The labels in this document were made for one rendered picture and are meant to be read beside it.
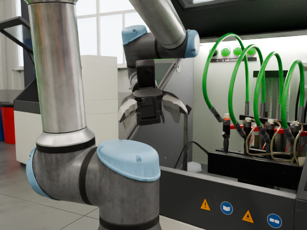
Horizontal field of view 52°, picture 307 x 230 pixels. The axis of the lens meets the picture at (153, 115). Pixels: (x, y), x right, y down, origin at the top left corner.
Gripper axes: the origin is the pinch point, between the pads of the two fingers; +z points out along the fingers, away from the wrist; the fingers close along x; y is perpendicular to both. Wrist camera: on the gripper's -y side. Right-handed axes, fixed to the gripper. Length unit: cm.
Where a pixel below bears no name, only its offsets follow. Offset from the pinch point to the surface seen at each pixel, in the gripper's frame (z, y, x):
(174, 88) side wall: -71, 24, -17
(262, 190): -2.1, 28.1, -28.3
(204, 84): -31.7, 7.1, -20.3
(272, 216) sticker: 2.4, 33.4, -29.7
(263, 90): -47, 19, -49
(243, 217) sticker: -2.1, 37.0, -23.6
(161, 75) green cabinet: -326, 109, -45
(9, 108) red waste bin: -507, 208, 224
